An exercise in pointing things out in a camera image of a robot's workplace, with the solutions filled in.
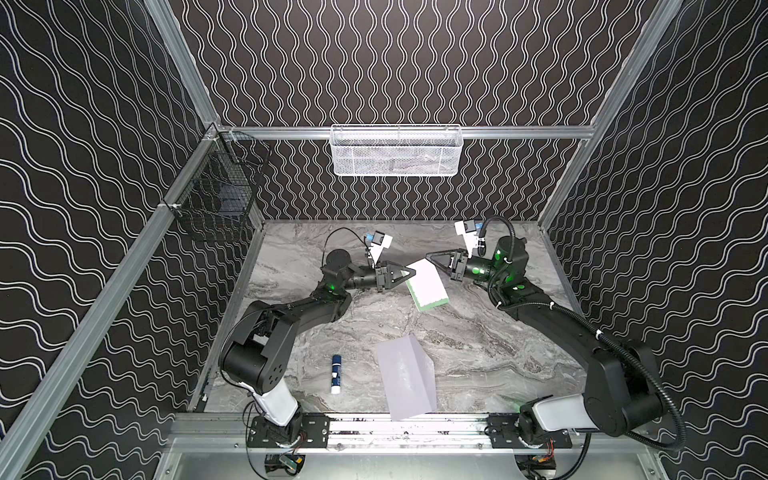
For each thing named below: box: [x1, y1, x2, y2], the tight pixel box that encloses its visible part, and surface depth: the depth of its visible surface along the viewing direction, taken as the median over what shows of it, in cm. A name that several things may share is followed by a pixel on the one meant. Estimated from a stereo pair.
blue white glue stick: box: [331, 354, 342, 395], surface depth 83 cm
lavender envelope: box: [377, 334, 437, 421], surface depth 85 cm
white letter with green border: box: [406, 258, 450, 312], surface depth 76 cm
